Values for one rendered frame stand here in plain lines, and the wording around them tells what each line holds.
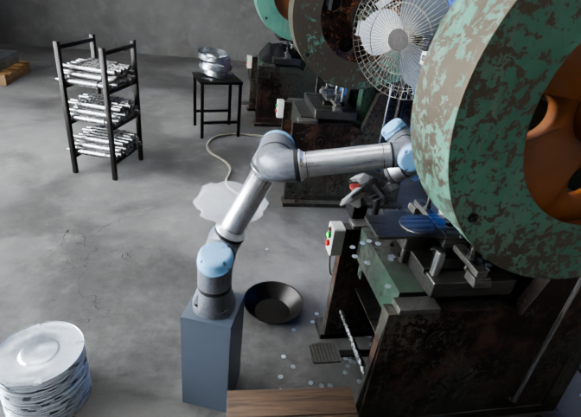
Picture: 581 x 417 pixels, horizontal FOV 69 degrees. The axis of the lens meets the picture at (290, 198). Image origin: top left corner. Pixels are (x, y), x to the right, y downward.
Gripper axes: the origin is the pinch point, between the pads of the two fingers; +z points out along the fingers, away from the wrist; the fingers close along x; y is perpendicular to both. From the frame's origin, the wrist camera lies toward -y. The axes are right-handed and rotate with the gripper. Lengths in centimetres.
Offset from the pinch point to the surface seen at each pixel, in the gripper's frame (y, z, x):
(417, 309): 32.9, -13.3, -31.5
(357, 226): 20.1, 10.6, 8.0
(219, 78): -64, 167, 221
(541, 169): 5, -63, -27
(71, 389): -13, 93, -75
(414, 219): 22.9, -14.9, 1.2
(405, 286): 30.9, -9.3, -22.5
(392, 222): 17.5, -10.3, -4.2
